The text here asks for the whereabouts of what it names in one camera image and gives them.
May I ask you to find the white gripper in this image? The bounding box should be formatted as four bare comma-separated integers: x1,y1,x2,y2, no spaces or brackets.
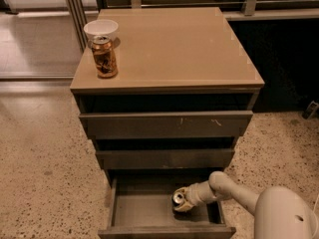
172,181,216,212

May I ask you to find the grey drawer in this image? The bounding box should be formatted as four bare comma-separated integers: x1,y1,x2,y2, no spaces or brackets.
80,111,252,139
98,175,236,239
96,148,234,169

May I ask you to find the white cable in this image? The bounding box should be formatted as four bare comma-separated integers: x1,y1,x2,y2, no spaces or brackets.
312,192,319,214

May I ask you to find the blue pepsi can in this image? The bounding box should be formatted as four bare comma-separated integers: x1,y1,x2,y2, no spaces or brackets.
171,194,185,201

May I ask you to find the white plastic bowl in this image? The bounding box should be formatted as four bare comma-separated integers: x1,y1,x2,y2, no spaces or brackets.
84,20,119,40

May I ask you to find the brown gold soda can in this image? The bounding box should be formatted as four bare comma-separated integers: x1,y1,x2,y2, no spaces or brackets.
91,36,118,79

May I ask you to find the grey middle drawer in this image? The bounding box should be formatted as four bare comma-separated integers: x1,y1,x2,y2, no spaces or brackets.
96,148,234,169

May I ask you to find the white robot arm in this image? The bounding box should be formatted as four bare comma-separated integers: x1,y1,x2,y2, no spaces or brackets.
171,171,319,239

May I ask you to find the grey top drawer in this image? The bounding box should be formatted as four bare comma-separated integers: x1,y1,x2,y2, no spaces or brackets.
80,111,252,139

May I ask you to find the grey drawer cabinet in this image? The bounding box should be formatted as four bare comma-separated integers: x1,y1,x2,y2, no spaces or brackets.
71,7,264,180

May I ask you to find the small grey floor object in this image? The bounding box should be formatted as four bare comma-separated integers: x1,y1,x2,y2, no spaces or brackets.
302,101,319,120

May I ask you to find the grey bottom drawer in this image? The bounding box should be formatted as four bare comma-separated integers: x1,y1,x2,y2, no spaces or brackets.
98,175,236,239

